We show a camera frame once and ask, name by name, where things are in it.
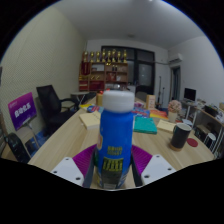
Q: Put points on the small tan upright box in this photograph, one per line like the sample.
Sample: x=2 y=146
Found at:
x=150 y=102

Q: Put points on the blue patterned book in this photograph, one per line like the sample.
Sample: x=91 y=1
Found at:
x=141 y=112

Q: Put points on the purple sign board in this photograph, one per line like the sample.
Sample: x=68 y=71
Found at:
x=21 y=110

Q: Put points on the pink packet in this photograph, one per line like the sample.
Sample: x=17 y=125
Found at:
x=138 y=105

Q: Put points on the white air conditioner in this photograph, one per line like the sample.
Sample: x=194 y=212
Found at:
x=175 y=58

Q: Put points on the kraft paper notebook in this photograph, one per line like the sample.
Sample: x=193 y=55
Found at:
x=166 y=126

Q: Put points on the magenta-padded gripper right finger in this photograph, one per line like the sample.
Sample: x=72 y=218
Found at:
x=155 y=168

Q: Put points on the black framed glass door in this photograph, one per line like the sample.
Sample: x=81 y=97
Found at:
x=145 y=71

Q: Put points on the blue drink bottle white cap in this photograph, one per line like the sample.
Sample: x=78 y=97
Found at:
x=115 y=133

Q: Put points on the yellow gift box red ribbon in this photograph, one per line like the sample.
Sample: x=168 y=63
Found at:
x=99 y=100

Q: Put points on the black bag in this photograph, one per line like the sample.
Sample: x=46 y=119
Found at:
x=16 y=148

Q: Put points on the black mug white inside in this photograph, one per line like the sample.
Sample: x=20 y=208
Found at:
x=180 y=136

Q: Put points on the white round stool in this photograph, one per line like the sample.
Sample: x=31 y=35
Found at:
x=211 y=138

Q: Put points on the cream notebook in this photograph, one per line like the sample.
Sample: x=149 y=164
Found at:
x=89 y=120

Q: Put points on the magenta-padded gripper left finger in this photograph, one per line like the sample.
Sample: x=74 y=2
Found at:
x=66 y=170

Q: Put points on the orange book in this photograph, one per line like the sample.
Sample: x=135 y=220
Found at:
x=159 y=114

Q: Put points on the pink flowers in white pot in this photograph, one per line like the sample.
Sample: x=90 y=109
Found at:
x=174 y=106

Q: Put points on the wooden shelf unit with trophies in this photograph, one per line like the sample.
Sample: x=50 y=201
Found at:
x=103 y=75

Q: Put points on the flat round red coaster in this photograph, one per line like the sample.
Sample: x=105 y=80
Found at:
x=193 y=142

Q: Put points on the teal book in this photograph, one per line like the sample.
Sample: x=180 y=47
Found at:
x=145 y=125

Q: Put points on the long wooden wall desk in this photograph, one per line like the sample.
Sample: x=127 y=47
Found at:
x=210 y=116

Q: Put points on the black computer monitor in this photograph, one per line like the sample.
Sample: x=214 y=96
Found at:
x=190 y=94

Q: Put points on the black office chair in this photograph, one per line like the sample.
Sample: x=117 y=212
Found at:
x=51 y=106

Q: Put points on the small round side table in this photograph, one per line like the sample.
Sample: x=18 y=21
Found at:
x=80 y=94

